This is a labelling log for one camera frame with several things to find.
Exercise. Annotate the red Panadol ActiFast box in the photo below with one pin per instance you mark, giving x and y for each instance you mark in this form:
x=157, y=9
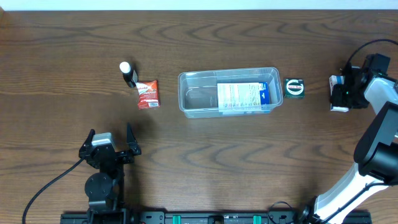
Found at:
x=148, y=94

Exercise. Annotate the black mounting rail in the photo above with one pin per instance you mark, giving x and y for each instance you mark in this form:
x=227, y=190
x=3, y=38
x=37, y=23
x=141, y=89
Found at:
x=181, y=218

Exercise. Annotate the grey wrist camera, left arm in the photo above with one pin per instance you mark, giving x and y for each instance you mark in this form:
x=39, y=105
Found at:
x=103, y=139

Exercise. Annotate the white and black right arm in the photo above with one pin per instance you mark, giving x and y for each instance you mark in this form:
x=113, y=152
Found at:
x=375, y=156

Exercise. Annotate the dark bottle with white cap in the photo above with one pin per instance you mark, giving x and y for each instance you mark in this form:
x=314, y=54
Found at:
x=129, y=74

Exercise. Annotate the white blue medicine box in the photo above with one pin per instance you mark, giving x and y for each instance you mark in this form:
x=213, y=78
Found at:
x=242, y=97

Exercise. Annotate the green Zam-Buk tin box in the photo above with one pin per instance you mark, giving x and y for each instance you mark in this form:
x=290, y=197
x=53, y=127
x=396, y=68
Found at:
x=294, y=88

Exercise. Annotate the white blue Panadol box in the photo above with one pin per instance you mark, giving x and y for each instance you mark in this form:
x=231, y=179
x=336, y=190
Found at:
x=333, y=80

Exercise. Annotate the clear plastic container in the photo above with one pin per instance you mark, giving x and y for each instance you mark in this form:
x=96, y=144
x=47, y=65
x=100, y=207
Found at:
x=197, y=91

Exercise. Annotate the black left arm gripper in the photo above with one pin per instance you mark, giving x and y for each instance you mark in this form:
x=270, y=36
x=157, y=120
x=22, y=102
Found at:
x=127, y=158

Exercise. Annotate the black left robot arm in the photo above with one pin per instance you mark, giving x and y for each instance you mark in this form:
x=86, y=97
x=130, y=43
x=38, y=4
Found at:
x=105, y=189

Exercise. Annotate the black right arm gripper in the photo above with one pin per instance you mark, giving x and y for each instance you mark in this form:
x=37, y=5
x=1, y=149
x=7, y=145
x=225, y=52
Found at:
x=337, y=101

